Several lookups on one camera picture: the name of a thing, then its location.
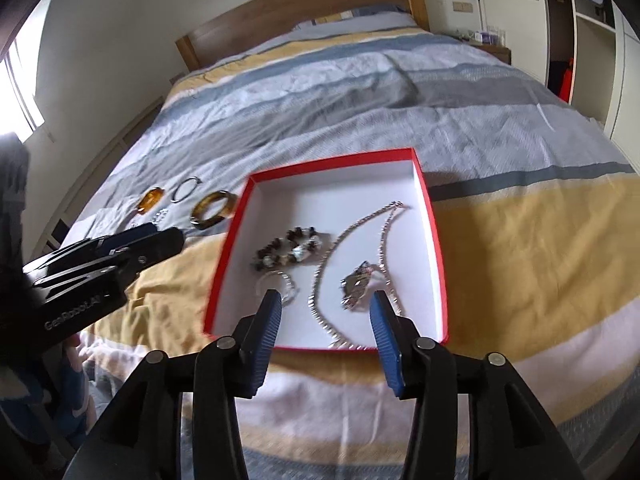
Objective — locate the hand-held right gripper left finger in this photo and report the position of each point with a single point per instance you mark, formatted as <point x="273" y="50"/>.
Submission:
<point x="267" y="325"/>

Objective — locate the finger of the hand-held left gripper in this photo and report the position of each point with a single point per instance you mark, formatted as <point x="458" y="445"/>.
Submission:
<point x="142" y="231"/>
<point x="165" y="242"/>

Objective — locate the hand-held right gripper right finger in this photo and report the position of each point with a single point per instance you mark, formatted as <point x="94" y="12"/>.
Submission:
<point x="385" y="340"/>

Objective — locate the dark orange brown bangle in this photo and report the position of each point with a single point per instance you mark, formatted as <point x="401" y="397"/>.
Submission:
<point x="145" y="205"/>

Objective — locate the thin silver hoop bangle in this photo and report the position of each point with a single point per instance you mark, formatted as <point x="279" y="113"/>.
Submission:
<point x="172" y="195"/>

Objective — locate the mottled amber bangle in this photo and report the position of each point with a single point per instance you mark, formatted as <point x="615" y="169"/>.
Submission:
<point x="200" y="207"/>

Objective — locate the red cardboard box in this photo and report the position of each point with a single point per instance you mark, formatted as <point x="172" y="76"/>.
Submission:
<point x="325" y="195"/>

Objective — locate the blue white patterned cloth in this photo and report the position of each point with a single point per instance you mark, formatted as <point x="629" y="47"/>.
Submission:
<point x="75" y="390"/>

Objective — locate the window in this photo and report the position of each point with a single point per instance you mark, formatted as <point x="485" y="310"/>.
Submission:
<point x="20" y="100"/>

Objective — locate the bed with striped duvet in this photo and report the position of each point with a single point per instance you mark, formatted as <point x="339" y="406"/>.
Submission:
<point x="350" y="85"/>

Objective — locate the wooden headboard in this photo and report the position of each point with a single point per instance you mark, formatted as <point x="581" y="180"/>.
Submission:
<point x="300" y="5"/>

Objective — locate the wooden nightstand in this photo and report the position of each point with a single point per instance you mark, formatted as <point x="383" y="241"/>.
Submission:
<point x="497" y="52"/>

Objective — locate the red bag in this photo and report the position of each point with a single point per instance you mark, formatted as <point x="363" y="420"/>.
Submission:
<point x="565" y="82"/>

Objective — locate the striped pillow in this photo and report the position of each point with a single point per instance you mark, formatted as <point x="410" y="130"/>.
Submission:
<point x="380" y="10"/>

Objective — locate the small purple box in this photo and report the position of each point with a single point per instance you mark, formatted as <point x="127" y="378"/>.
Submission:
<point x="482" y="37"/>

